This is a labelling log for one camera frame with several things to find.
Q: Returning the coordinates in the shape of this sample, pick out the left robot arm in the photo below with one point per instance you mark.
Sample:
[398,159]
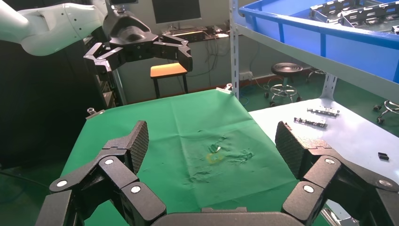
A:
[46,28]

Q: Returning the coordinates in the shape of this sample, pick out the blue plastic bin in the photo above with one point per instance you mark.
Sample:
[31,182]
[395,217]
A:
[349,46]

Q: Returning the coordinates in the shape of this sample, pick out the green cloth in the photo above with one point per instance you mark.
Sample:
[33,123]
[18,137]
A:
[193,124]

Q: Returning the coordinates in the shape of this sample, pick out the orange seat stool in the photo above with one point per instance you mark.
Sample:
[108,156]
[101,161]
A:
[168,70]

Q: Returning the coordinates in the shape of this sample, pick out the black computer monitor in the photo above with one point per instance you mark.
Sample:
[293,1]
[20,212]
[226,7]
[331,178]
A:
[176,11]

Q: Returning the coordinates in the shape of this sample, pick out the silver binder clip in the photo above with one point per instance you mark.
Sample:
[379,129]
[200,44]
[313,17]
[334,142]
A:
[333,218]
[225,89]
[93,113]

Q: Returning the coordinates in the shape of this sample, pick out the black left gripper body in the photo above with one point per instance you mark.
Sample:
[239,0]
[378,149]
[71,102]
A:
[131,34]

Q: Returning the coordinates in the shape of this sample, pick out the chrome stool base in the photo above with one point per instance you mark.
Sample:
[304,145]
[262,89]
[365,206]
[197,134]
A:
[389,109]
[316,73]
[285,70]

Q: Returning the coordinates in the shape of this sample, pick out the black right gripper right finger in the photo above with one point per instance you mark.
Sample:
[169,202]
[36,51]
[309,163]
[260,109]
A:
[336,181]

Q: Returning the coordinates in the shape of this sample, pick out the grey metal shelf rack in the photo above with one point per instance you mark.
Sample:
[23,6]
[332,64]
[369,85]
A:
[311,60]

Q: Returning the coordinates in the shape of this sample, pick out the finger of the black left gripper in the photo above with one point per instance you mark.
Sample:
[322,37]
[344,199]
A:
[174,48]
[104,60]

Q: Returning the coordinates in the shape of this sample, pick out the black robot torso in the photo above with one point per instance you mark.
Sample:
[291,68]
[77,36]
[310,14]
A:
[40,109]

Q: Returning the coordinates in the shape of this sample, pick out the cluttered work desk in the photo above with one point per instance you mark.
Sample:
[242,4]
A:
[199,34]

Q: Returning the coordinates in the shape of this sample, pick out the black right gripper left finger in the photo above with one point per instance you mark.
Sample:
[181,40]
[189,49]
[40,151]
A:
[109,174]

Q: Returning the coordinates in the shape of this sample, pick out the small notched metal rail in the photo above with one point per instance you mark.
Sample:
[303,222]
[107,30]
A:
[310,122]
[324,111]

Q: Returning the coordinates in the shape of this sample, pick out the small black block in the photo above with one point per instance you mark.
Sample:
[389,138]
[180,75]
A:
[383,156]

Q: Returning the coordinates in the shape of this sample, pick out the white paper sheet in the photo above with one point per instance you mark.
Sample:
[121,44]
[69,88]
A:
[349,140]

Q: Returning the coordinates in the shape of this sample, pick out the white power strip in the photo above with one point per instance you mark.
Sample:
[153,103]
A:
[245,75]

